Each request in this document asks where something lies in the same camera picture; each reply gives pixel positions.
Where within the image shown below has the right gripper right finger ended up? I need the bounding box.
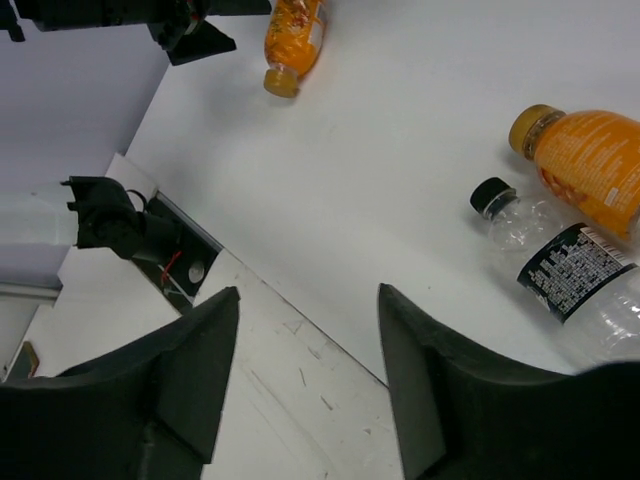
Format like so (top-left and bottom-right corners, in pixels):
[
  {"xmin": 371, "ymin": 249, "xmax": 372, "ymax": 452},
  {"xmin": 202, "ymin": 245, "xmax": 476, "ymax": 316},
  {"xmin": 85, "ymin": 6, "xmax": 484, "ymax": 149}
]
[{"xmin": 378, "ymin": 284, "xmax": 639, "ymax": 479}]

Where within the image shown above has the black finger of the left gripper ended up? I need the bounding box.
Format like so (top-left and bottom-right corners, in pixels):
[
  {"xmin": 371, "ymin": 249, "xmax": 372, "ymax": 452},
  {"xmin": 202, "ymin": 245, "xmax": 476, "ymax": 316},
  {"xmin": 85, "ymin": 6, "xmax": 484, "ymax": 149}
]
[{"xmin": 167, "ymin": 22, "xmax": 236, "ymax": 66}]

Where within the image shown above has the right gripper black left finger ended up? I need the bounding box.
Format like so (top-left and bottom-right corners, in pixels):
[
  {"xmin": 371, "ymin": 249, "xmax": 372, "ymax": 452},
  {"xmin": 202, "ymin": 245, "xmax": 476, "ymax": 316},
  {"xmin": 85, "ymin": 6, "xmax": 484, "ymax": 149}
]
[{"xmin": 1, "ymin": 287, "xmax": 240, "ymax": 479}]

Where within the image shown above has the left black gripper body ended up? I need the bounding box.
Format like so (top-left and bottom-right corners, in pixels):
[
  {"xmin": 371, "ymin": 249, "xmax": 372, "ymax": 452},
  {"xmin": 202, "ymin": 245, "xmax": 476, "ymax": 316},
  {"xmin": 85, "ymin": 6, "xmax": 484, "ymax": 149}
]
[{"xmin": 1, "ymin": 0, "xmax": 271, "ymax": 42}]

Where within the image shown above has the small orange bottle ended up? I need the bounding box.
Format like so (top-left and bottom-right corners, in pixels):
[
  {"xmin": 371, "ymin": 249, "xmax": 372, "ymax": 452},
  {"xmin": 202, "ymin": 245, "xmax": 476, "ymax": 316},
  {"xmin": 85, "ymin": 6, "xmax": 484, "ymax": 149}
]
[
  {"xmin": 508, "ymin": 104, "xmax": 639, "ymax": 244},
  {"xmin": 263, "ymin": 0, "xmax": 329, "ymax": 98}
]

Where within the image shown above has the clear bottle black label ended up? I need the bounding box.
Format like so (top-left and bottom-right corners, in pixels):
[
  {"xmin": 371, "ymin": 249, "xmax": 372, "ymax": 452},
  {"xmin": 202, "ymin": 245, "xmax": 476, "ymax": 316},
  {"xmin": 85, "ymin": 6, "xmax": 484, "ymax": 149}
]
[{"xmin": 470, "ymin": 177, "xmax": 639, "ymax": 368}]

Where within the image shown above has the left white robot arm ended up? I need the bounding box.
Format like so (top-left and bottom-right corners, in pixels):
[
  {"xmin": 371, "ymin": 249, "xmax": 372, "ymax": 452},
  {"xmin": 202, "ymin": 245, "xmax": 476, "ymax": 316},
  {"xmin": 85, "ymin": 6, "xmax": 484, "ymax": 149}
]
[{"xmin": 1, "ymin": 0, "xmax": 271, "ymax": 263}]

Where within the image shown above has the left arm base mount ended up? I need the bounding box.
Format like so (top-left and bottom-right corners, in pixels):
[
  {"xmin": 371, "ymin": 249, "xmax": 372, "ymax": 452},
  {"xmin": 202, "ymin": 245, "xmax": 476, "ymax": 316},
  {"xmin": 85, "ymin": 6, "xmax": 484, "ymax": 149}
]
[{"xmin": 133, "ymin": 192, "xmax": 223, "ymax": 314}]

